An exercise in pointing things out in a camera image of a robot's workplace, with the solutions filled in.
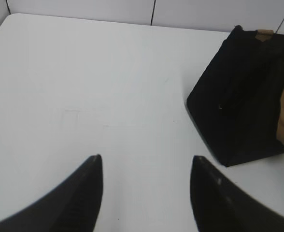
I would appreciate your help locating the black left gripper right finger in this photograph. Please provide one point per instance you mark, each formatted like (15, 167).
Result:
(220, 206)

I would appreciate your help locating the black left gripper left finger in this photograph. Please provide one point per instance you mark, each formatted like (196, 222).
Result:
(73, 206)

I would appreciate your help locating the black canvas tote bag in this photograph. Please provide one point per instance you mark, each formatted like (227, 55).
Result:
(238, 102)

